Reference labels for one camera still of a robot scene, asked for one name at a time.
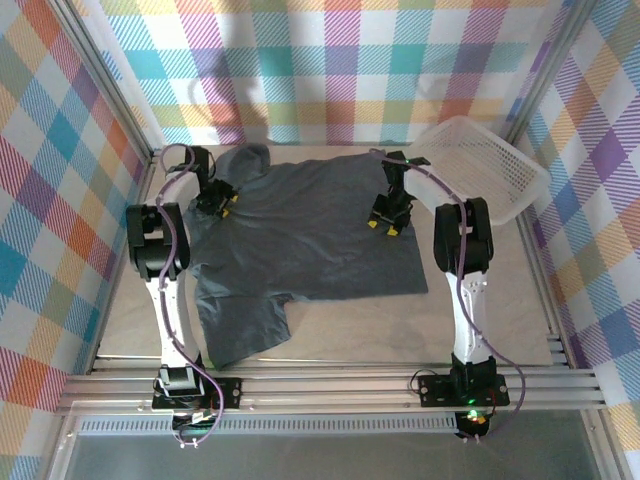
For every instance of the dark grey t-shirt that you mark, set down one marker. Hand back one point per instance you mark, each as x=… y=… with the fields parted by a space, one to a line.
x=310 y=240

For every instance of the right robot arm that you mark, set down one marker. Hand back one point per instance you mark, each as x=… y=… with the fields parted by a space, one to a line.
x=470 y=310

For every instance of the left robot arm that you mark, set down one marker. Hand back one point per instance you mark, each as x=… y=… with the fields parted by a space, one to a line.
x=170 y=310

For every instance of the wide aluminium base rail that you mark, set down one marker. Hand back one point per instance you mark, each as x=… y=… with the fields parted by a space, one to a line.
x=325 y=395

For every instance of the right aluminium frame post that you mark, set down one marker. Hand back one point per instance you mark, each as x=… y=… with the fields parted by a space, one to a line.
x=550 y=65

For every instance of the narrow aluminium table rail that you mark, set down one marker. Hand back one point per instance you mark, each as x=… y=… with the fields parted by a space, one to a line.
x=350 y=364

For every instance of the white perforated plastic basket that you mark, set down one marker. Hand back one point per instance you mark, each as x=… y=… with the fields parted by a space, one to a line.
x=480 y=160

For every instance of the left aluminium frame post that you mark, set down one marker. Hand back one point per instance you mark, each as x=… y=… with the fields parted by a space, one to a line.
x=105 y=75

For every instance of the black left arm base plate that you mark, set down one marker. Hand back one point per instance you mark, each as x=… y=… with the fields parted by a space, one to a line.
x=232 y=390

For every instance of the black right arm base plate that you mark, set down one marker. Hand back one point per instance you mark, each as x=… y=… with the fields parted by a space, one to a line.
x=435 y=390

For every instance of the aluminium frame post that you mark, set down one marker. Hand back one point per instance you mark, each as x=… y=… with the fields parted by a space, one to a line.
x=105 y=75
x=550 y=65

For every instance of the left aluminium side rail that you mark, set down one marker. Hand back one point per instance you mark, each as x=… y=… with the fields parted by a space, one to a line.
x=117 y=290

